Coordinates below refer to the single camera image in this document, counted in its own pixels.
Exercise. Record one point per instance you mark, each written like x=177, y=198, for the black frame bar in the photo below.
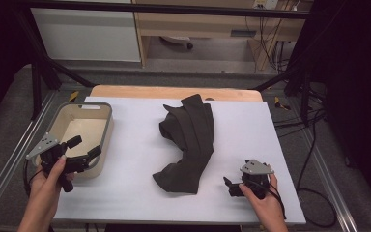
x=141, y=8

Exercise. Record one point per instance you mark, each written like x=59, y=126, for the office chair base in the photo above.
x=177, y=39

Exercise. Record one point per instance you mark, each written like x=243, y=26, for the black metal stand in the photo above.
x=37, y=83
x=304, y=83

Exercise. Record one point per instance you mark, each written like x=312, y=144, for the aluminium rail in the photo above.
x=331, y=180
x=9, y=167

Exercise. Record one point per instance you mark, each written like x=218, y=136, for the wooden desk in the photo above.
x=190, y=27

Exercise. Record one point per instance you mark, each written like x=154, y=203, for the person's right hand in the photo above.
x=267, y=206

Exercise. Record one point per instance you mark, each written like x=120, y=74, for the dark curtain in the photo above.
x=0, y=48
x=360, y=80

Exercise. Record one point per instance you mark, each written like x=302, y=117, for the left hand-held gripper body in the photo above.
x=43, y=146

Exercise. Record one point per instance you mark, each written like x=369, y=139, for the person's left hand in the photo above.
x=45, y=187

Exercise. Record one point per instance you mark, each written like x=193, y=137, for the white cabinet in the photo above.
x=87, y=35

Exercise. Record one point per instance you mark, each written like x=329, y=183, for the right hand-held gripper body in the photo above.
x=256, y=167

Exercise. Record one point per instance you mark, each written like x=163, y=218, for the dark cloth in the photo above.
x=193, y=135

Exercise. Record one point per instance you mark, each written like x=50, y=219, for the yellow black tape marker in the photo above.
x=281, y=103
x=73, y=96

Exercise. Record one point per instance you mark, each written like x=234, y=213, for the wooden table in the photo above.
x=141, y=92

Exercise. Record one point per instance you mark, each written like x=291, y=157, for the white power strip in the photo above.
x=265, y=4

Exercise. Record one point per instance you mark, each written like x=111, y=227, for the beige bin with grey rim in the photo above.
x=83, y=129

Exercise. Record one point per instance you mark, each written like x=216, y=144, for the white table mat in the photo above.
x=135, y=167

